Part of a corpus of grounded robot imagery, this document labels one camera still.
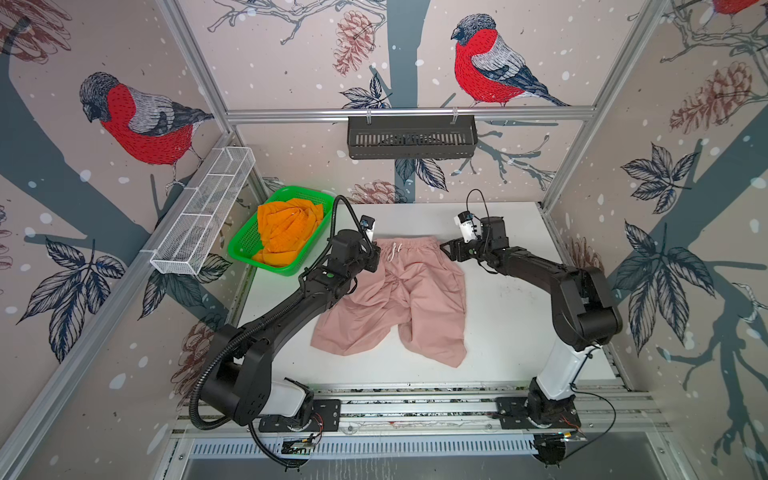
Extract white wire wall basket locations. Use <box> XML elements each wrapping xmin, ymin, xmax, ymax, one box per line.
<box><xmin>150</xmin><ymin>146</ymin><xmax>255</xmax><ymax>275</ymax></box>

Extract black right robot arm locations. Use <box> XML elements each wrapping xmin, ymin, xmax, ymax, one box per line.
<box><xmin>440</xmin><ymin>210</ymin><xmax>623</xmax><ymax>428</ymax></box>

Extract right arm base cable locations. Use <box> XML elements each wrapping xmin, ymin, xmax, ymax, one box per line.
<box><xmin>557</xmin><ymin>389</ymin><xmax>618</xmax><ymax>448</ymax></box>

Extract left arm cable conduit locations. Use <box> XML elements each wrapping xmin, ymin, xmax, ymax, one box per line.
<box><xmin>188</xmin><ymin>194</ymin><xmax>367</xmax><ymax>431</ymax></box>

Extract pink shorts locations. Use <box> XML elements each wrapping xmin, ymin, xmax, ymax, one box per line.
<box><xmin>310</xmin><ymin>237</ymin><xmax>467</xmax><ymax>368</ymax></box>

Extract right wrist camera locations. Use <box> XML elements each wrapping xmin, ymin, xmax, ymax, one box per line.
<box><xmin>454</xmin><ymin>210</ymin><xmax>478</xmax><ymax>243</ymax></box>

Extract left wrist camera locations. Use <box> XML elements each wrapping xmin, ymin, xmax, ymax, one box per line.
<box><xmin>359</xmin><ymin>215</ymin><xmax>375</xmax><ymax>242</ymax></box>

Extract orange shorts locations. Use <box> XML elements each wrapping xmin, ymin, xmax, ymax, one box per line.
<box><xmin>252</xmin><ymin>198</ymin><xmax>324</xmax><ymax>268</ymax></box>

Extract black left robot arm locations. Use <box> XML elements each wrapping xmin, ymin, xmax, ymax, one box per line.
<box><xmin>189</xmin><ymin>228</ymin><xmax>380</xmax><ymax>430</ymax></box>

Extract aluminium corner frame post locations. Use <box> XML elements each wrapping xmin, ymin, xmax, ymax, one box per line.
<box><xmin>540</xmin><ymin>0</ymin><xmax>669</xmax><ymax>215</ymax></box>

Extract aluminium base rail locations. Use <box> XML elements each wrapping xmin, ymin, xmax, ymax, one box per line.
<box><xmin>170</xmin><ymin>383</ymin><xmax>670</xmax><ymax>439</ymax></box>

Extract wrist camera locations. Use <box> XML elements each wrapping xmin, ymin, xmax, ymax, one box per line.
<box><xmin>454</xmin><ymin>210</ymin><xmax>478</xmax><ymax>243</ymax></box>
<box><xmin>359</xmin><ymin>215</ymin><xmax>375</xmax><ymax>242</ymax></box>

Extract aluminium horizontal frame bar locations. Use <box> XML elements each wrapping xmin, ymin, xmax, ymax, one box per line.
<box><xmin>225</xmin><ymin>106</ymin><xmax>597</xmax><ymax>125</ymax></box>

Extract black hanging wall basket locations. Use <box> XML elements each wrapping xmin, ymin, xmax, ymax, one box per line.
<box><xmin>347</xmin><ymin>115</ymin><xmax>478</xmax><ymax>160</ymax></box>

